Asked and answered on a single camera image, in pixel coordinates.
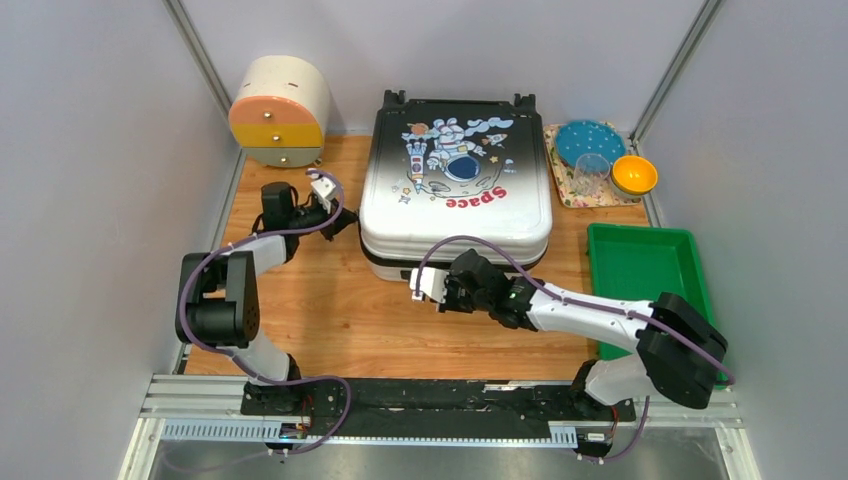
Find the cream mini drawer cabinet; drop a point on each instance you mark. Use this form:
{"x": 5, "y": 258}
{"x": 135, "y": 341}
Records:
{"x": 280, "y": 114}

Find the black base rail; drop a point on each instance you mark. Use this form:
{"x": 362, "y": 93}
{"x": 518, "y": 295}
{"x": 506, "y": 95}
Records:
{"x": 431, "y": 408}

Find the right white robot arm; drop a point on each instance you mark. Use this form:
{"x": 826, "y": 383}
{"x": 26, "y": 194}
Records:
{"x": 671, "y": 348}

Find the clear plastic cup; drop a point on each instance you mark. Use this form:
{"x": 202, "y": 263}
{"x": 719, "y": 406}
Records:
{"x": 590, "y": 173}

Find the orange bowl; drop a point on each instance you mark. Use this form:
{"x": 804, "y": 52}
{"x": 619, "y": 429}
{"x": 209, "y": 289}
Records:
{"x": 634, "y": 175}

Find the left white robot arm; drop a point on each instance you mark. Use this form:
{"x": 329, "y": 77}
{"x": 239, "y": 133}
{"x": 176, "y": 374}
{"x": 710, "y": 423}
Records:
{"x": 218, "y": 306}

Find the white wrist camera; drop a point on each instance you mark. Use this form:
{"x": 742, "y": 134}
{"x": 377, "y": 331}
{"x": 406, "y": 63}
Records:
{"x": 428, "y": 283}
{"x": 325, "y": 190}

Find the green plastic tray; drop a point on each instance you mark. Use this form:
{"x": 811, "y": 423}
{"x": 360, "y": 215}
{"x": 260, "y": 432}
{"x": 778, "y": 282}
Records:
{"x": 639, "y": 263}

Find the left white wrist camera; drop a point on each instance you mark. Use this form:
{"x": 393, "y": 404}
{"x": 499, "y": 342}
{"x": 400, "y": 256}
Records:
{"x": 325, "y": 190}

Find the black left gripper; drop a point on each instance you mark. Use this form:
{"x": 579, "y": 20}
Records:
{"x": 345, "y": 218}

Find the astronaut print suitcase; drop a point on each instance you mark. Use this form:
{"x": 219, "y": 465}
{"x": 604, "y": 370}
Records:
{"x": 474, "y": 171}

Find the teal dotted plate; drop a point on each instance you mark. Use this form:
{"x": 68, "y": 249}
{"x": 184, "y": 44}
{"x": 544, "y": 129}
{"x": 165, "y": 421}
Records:
{"x": 579, "y": 137}

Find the floral placemat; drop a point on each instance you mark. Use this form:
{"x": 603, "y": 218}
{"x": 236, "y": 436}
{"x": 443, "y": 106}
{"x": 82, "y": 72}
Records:
{"x": 607, "y": 196}

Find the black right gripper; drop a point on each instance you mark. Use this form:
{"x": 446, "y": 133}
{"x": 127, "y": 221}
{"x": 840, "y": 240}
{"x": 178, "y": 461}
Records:
{"x": 447, "y": 307}

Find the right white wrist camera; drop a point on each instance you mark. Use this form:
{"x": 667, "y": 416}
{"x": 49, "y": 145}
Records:
{"x": 428, "y": 283}

